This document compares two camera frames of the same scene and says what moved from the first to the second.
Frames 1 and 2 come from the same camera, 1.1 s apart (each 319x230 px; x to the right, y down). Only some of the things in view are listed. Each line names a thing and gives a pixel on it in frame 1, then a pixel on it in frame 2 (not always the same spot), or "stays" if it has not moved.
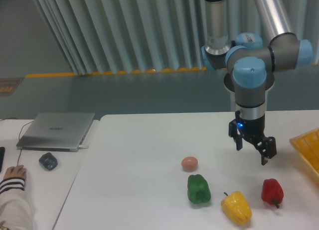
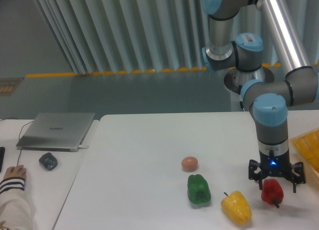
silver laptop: x=56 y=131 stays
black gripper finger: x=266 y=146 → x=298 y=168
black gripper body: x=252 y=130 → x=270 y=165
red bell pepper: x=272 y=192 stays
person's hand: x=18 y=171 stays
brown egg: x=189 y=163 stays
